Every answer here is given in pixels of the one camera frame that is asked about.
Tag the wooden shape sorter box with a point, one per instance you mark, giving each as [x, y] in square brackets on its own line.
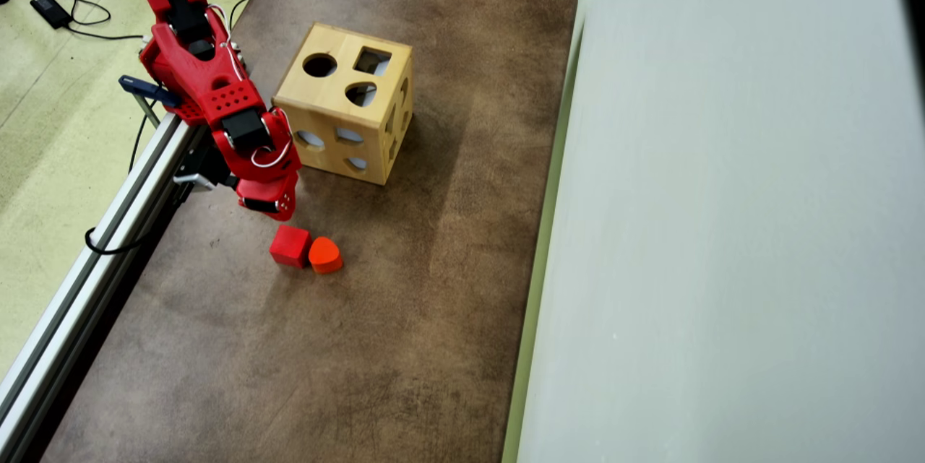
[325, 98]

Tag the blue table clamp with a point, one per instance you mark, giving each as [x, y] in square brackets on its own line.
[148, 89]

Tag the red wooden cube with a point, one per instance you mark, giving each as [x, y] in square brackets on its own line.
[290, 245]

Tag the orange rounded triangle block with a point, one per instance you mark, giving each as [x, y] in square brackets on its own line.
[324, 253]

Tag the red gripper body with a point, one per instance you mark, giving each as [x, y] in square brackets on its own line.
[264, 203]

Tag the aluminium profile rail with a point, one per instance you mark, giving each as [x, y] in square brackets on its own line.
[87, 290]

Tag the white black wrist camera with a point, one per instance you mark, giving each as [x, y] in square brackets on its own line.
[191, 180]

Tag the black power adapter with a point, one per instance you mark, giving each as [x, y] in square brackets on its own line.
[50, 10]

